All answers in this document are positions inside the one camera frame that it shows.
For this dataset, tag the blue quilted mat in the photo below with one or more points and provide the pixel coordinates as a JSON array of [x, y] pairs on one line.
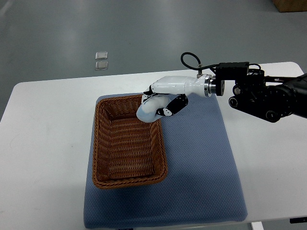
[[202, 184]]

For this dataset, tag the black table edge clamp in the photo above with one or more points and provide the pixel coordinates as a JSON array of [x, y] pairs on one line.
[[298, 220]]

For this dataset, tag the upper clear floor plate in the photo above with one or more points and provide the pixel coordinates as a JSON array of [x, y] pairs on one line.
[[101, 55]]

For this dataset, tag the light blue plush toy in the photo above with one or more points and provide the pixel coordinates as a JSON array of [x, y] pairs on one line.
[[147, 110]]

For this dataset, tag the brown wicker basket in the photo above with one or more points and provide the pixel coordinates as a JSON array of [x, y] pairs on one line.
[[126, 151]]

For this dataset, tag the brown cardboard box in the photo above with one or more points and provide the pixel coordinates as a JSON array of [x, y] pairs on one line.
[[290, 5]]

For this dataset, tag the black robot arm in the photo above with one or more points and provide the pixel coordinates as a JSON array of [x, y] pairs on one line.
[[267, 97]]

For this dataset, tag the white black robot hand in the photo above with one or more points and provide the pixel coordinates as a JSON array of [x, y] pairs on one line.
[[177, 89]]

